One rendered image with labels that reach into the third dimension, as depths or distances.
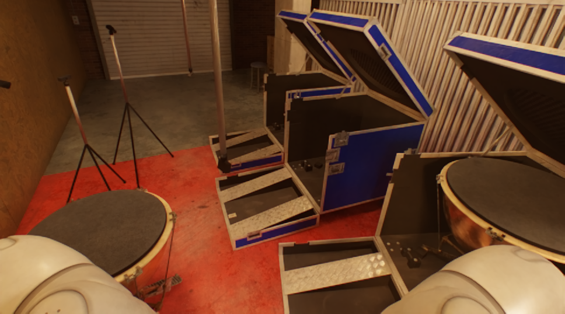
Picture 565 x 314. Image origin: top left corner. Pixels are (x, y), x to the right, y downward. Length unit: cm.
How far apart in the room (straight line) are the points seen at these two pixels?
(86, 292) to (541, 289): 61
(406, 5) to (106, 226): 393
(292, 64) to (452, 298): 463
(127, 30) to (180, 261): 590
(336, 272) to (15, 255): 199
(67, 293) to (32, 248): 15
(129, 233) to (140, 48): 622
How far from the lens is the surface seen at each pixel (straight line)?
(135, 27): 748
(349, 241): 247
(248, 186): 299
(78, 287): 45
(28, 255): 57
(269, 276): 234
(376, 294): 235
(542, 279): 59
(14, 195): 344
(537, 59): 151
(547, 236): 178
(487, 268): 54
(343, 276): 227
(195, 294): 232
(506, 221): 174
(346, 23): 221
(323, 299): 224
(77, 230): 180
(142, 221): 170
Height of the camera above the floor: 190
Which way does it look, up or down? 27 degrees down
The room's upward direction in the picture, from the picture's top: 2 degrees clockwise
